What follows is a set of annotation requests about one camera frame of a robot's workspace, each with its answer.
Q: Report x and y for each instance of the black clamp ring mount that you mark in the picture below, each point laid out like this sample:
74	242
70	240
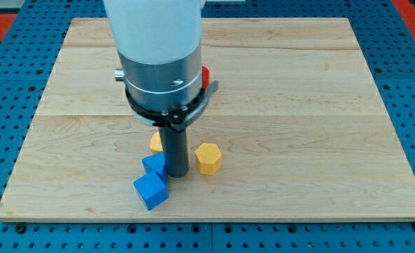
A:
177	120

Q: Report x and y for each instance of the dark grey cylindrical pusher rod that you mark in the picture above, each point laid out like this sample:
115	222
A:
174	144

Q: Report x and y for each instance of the yellow heart block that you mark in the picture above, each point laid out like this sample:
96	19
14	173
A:
155	143

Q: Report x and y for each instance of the red block behind arm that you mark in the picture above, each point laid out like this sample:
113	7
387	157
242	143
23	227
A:
205	77

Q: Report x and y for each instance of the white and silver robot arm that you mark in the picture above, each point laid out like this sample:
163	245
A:
159	43

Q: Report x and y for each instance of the light wooden board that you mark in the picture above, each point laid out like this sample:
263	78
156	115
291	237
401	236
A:
302	128

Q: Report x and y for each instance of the blue block behind rod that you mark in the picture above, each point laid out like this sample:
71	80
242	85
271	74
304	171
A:
156	163

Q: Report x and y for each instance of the yellow hexagon block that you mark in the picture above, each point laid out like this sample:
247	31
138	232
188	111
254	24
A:
208	158

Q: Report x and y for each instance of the blue cube block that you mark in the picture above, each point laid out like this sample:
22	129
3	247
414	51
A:
151	189

